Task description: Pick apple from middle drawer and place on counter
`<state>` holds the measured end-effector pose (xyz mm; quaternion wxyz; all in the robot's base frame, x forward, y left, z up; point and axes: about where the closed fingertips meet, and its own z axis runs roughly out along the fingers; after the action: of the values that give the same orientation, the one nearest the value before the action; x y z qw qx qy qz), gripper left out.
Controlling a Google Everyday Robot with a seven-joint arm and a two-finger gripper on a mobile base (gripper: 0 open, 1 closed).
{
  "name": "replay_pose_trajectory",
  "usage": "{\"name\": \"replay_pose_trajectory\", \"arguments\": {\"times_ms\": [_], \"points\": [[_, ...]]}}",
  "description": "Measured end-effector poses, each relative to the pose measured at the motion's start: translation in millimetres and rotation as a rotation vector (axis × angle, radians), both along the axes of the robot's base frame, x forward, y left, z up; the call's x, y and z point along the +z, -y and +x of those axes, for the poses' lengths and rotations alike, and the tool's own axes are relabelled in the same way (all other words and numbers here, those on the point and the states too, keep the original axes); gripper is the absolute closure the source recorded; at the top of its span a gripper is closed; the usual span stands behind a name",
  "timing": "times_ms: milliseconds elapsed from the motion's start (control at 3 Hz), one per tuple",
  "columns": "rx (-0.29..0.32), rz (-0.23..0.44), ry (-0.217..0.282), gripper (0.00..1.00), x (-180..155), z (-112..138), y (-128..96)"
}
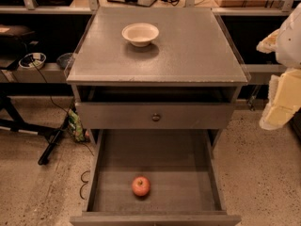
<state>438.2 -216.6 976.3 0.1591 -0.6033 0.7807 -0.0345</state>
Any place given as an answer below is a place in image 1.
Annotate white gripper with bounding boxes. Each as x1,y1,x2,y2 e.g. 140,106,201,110
256,3,301,130

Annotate white ceramic bowl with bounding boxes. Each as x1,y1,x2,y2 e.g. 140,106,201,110
121,23,159,47

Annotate black floor cable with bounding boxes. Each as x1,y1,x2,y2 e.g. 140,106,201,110
78,169,92,201

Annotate grey metal shelf rack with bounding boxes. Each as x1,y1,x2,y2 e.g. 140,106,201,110
0,0,301,87

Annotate red apple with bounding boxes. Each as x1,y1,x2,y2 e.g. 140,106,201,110
132,176,151,197

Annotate round metal drawer knob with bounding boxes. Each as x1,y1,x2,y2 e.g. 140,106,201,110
152,114,161,121

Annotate grey wooden drawer cabinet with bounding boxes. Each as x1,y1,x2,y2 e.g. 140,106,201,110
63,6,252,226

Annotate open grey middle drawer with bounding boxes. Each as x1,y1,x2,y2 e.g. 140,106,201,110
70,130,241,226

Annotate closed grey top drawer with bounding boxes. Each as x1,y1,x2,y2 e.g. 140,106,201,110
75,102,234,129

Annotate dark grey bowl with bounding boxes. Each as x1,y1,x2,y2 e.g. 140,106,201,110
56,53,73,69

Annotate green snack bag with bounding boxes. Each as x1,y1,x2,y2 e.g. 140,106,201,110
68,109,86,142

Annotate white bowl with cable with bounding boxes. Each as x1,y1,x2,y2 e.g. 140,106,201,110
19,53,46,70

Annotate black stand legs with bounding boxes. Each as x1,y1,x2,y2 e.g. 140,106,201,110
0,92,68,166

